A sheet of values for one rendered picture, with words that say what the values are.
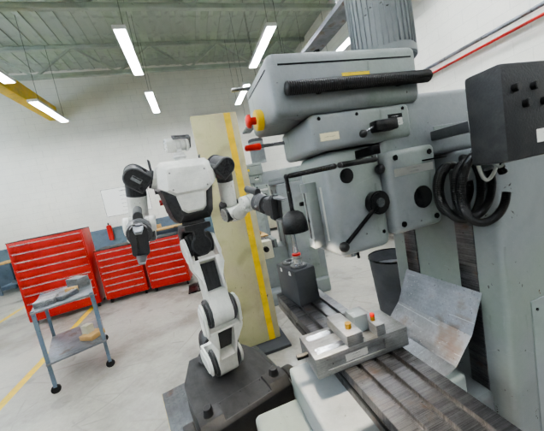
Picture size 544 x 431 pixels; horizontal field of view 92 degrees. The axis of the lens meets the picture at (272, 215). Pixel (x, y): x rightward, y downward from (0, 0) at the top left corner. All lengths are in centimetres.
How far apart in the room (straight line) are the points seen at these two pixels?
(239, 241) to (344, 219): 185
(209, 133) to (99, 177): 788
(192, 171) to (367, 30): 89
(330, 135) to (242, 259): 199
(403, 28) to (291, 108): 47
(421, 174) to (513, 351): 63
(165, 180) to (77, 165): 916
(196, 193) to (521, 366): 137
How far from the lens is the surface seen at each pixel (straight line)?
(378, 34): 104
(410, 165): 92
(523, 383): 129
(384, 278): 290
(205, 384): 175
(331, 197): 79
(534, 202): 115
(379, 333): 104
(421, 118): 99
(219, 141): 257
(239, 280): 265
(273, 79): 74
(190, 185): 132
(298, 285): 139
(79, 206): 1037
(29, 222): 1089
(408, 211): 92
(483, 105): 81
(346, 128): 80
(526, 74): 86
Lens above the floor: 156
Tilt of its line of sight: 6 degrees down
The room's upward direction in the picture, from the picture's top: 11 degrees counter-clockwise
